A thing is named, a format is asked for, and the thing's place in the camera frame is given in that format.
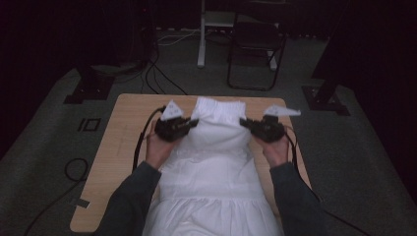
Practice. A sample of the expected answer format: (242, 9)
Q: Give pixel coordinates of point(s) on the white dress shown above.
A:
(213, 164)

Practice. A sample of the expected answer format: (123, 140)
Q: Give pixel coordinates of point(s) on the black stand base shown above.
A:
(324, 98)
(90, 87)

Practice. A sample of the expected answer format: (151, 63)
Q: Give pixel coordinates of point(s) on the white metal desk frame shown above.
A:
(201, 49)

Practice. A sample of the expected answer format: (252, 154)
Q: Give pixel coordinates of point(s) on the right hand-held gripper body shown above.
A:
(270, 129)

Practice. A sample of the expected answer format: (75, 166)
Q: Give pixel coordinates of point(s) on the black folding chair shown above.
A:
(255, 39)

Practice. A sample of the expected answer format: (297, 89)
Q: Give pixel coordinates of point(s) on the grey tape strip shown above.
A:
(80, 203)

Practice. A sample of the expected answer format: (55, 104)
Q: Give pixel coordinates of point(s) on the person's right hand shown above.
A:
(277, 152)

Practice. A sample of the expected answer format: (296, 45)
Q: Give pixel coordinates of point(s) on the person's left hand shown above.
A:
(159, 150)

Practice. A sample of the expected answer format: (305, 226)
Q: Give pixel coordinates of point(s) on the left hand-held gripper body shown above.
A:
(168, 129)

